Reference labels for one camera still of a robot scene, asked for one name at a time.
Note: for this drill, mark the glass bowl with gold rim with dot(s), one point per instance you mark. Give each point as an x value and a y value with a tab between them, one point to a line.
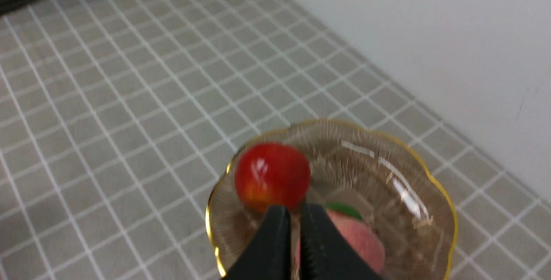
377	174

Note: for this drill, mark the pink peach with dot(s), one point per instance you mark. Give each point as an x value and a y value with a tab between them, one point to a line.
360	237

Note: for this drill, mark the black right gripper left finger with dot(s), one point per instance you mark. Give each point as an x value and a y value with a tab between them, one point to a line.
268	255

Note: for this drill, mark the red apple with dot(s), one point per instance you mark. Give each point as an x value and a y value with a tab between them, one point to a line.
272	174

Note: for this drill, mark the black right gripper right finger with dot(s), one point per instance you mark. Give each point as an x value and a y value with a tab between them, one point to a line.
324	253

